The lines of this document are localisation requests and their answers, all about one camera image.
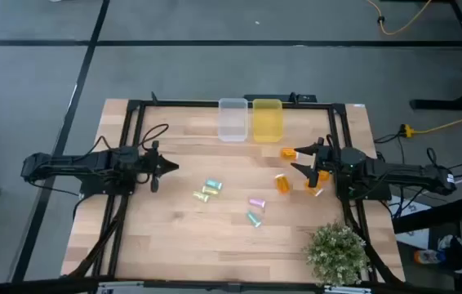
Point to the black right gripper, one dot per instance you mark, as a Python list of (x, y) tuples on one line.
[(325, 160)]

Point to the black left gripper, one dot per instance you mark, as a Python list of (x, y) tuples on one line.
[(154, 165)]

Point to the orange medicine bottle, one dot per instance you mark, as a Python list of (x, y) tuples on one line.
[(282, 184), (325, 176), (314, 190), (288, 154)]

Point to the pale yellow medicine bottle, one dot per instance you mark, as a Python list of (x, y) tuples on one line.
[(201, 197)]

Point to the yellow-green medicine bottle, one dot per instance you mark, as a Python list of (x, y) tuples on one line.
[(210, 190)]

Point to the pink medicine bottle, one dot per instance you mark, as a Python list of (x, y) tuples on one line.
[(256, 202)]

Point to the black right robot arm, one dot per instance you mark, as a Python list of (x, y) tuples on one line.
[(398, 173)]

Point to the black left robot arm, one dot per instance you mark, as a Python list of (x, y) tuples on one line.
[(72, 163)]

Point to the yellow plastic bin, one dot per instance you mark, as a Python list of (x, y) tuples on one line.
[(267, 120)]

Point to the clear plastic bin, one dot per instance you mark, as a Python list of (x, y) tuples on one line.
[(233, 120)]

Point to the clear tube with white cap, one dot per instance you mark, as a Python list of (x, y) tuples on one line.
[(254, 219)]

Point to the small green potted plant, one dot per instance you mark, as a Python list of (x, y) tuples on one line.
[(337, 253)]

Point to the black aluminium table frame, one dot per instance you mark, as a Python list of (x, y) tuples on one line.
[(198, 104)]

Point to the black bracket on frame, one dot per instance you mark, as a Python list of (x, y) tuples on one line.
[(272, 98)]

